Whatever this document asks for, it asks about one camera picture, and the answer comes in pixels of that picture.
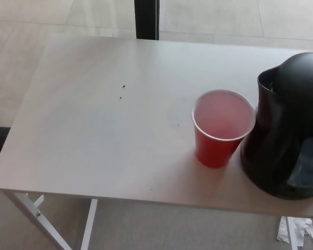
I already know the black electric kettle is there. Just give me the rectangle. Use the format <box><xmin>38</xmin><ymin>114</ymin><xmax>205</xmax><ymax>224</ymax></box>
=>
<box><xmin>239</xmin><ymin>52</ymin><xmax>313</xmax><ymax>201</ymax></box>

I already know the red plastic cup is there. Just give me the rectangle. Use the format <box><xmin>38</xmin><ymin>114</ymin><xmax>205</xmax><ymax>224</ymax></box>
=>
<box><xmin>190</xmin><ymin>89</ymin><xmax>256</xmax><ymax>169</ymax></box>

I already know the white metal table leg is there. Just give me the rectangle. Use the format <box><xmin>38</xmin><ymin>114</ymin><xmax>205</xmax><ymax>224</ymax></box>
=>
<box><xmin>284</xmin><ymin>216</ymin><xmax>297</xmax><ymax>250</ymax></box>

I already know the white crumpled paper scrap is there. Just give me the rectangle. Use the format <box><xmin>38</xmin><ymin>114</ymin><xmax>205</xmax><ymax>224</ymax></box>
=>
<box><xmin>276</xmin><ymin>216</ymin><xmax>313</xmax><ymax>250</ymax></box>

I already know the black vertical post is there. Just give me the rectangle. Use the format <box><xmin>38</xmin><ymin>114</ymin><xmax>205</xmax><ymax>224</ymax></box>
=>
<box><xmin>134</xmin><ymin>0</ymin><xmax>161</xmax><ymax>41</ymax></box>

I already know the white metal table frame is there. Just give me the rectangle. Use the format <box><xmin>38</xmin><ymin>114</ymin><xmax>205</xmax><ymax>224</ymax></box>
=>
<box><xmin>7</xmin><ymin>192</ymin><xmax>99</xmax><ymax>250</ymax></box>

